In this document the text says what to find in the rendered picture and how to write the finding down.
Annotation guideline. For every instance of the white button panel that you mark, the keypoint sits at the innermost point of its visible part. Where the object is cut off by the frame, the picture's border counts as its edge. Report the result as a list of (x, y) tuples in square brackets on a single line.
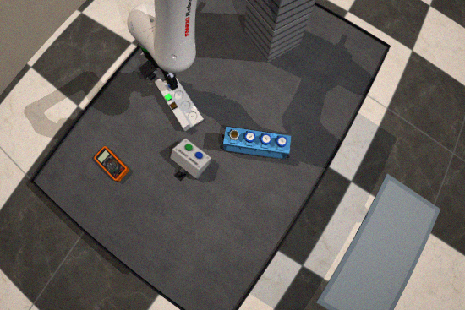
[(190, 159)]

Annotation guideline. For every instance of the white tube neck with brown inside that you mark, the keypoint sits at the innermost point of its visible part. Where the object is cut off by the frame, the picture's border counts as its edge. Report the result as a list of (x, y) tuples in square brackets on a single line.
[(234, 134)]

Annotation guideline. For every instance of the black table edge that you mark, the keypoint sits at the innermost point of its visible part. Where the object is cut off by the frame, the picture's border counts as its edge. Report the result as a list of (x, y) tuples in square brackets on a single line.
[(262, 272)]

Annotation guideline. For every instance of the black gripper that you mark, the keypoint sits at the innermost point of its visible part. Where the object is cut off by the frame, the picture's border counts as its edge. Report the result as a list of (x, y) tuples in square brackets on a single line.
[(169, 77)]

